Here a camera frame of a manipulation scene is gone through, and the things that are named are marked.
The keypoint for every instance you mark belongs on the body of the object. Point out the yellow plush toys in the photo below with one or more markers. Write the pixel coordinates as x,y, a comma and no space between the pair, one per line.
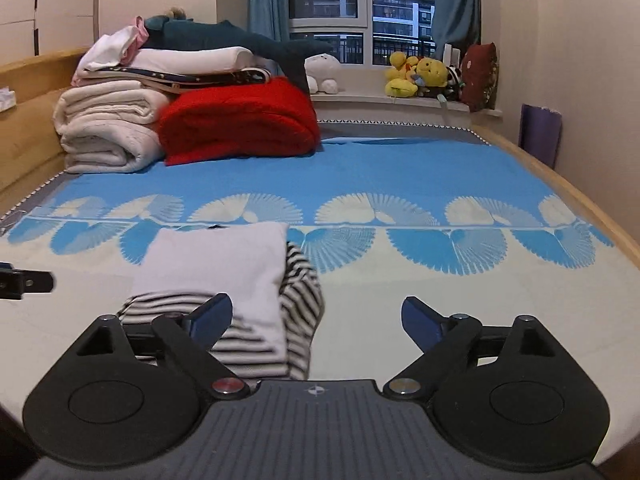
413,77

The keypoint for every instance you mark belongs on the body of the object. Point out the blue cream patterned bedspread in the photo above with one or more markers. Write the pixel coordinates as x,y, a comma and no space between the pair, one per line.
444,216

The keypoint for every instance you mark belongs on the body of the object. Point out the wooden bed frame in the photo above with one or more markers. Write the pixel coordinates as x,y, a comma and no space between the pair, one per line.
31,156

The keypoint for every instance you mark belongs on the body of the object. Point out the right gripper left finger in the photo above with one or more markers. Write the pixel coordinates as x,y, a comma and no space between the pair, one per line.
186,344

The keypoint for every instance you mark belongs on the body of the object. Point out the red folded blanket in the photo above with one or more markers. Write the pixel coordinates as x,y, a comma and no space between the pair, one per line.
275,119

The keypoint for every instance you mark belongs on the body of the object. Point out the white folded pillow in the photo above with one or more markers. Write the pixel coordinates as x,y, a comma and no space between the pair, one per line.
192,63

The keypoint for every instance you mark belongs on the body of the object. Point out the cream folded blanket stack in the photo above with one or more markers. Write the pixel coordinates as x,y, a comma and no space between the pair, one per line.
109,127

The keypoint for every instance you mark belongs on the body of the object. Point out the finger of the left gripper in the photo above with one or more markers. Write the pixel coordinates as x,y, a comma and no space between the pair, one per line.
15,283

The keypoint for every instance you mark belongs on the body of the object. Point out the white plush toy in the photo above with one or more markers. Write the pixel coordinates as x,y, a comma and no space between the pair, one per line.
321,72

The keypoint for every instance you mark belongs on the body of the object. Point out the black white striped garment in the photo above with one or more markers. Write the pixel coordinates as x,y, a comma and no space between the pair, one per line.
276,297

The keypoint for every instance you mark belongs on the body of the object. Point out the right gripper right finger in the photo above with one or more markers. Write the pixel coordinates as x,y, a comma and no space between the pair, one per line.
446,345

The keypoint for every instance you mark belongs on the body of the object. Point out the right blue curtain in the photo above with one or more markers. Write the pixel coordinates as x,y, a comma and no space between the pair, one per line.
456,22

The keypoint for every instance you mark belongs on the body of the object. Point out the white pink folded clothes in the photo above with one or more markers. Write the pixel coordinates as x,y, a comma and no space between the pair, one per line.
112,50

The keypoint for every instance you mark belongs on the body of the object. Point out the navy trimmed folded cloth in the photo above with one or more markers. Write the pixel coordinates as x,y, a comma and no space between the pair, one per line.
174,83

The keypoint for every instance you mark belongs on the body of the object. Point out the dark red cushion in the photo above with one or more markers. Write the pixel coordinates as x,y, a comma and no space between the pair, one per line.
479,75

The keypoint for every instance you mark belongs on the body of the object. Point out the window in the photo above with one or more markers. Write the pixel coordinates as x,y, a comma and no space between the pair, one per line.
365,32

